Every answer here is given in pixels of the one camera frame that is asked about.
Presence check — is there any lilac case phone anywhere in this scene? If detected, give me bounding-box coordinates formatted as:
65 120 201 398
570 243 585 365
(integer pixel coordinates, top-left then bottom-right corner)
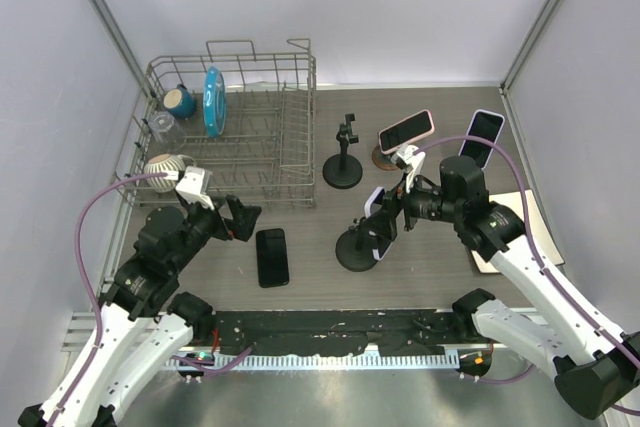
459 109 505 169
364 186 393 261

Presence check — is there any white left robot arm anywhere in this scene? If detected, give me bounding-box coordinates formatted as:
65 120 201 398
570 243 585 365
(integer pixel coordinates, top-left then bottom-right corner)
18 196 262 426

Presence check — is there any right aluminium frame post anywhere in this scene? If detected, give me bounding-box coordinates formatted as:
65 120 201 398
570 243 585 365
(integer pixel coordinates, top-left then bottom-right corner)
500 0 563 96

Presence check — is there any black phone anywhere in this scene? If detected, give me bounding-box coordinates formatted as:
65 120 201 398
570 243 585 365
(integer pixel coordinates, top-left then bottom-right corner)
255 228 290 288

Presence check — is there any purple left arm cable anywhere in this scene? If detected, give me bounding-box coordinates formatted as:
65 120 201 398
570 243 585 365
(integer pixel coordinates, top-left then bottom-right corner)
44 171 184 427

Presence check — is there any blue ceramic mug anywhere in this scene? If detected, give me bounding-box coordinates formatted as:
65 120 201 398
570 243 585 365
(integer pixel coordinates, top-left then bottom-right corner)
163 84 197 120

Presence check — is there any clear drinking glass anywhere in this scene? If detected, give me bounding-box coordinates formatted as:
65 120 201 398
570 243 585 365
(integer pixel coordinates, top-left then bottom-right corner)
148 112 186 148

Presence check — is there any black phone stand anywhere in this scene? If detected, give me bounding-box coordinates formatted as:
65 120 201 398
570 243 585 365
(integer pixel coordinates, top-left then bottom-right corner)
335 217 378 273
322 113 363 190

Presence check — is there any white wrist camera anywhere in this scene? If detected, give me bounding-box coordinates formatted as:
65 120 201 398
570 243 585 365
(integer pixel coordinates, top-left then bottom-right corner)
175 166 215 210
391 143 426 193

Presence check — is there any black front phone stand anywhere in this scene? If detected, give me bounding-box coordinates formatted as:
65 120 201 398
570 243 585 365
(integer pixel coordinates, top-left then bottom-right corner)
322 113 363 190

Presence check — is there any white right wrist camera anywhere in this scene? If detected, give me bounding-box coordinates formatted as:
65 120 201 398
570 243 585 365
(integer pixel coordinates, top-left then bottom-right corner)
391 143 426 193

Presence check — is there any left aluminium frame post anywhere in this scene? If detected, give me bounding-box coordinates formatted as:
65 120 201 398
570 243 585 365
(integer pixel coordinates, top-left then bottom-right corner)
88 0 156 99

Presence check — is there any grey wire dish rack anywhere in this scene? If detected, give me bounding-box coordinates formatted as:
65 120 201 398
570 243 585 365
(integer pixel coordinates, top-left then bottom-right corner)
113 38 316 207

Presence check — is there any wooden round phone stand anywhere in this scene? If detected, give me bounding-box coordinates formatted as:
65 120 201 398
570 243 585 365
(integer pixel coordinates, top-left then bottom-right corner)
371 146 398 171

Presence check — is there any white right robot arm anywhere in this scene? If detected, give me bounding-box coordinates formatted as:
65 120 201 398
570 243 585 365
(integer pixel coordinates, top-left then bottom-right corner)
360 156 639 420

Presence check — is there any white slotted cable duct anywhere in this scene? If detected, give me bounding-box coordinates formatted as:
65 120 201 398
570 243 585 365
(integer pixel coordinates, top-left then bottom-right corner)
154 350 461 373

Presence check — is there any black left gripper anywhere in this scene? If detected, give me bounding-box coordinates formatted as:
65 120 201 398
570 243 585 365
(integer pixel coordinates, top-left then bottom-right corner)
171 192 261 271

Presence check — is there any striped white mug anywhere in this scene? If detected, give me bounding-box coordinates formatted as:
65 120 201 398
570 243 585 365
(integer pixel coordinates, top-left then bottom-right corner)
143 153 197 193

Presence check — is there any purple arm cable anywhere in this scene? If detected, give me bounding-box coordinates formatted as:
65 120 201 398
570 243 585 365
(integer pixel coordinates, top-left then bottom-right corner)
414 134 640 418
44 171 184 427

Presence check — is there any aluminium frame post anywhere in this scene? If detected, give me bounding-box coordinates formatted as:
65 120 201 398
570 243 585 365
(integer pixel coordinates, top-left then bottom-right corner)
88 0 156 99
500 0 563 96

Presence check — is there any pink case phone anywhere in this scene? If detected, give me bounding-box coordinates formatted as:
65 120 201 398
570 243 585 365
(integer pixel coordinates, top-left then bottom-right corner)
378 109 435 155

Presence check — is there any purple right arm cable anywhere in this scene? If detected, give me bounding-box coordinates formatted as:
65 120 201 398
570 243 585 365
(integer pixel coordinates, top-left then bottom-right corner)
414 134 640 418

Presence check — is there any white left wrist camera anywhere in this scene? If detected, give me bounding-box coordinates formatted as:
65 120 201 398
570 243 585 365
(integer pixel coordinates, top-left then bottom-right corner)
175 166 215 210

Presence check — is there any blue plate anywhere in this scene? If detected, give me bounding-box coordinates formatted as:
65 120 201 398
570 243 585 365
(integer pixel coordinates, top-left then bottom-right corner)
202 66 227 138

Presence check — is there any white flat board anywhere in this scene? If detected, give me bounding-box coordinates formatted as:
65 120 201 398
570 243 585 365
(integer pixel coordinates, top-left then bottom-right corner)
471 189 565 274

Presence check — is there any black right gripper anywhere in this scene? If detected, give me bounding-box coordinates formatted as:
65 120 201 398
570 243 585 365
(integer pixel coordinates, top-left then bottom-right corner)
362 168 463 241

